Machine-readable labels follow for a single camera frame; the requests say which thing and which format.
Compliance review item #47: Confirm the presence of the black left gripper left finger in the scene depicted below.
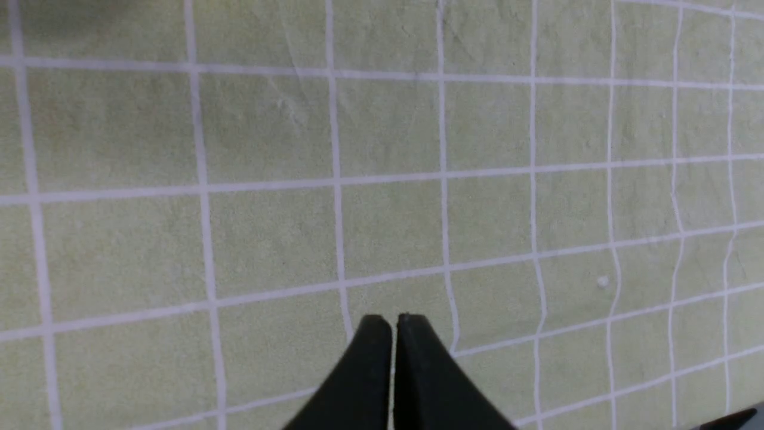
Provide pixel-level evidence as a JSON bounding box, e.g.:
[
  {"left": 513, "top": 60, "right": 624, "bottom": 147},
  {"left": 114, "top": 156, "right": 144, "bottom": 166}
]
[{"left": 285, "top": 315, "right": 392, "bottom": 429}]

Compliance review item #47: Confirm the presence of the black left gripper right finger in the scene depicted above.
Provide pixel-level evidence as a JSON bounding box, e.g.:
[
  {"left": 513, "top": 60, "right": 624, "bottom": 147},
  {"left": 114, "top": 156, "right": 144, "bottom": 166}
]
[{"left": 393, "top": 314, "right": 515, "bottom": 429}]

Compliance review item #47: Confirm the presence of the green checkered tablecloth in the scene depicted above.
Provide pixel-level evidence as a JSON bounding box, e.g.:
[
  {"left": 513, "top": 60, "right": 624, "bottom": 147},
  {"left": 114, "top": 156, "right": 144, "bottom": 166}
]
[{"left": 2, "top": 1, "right": 762, "bottom": 429}]

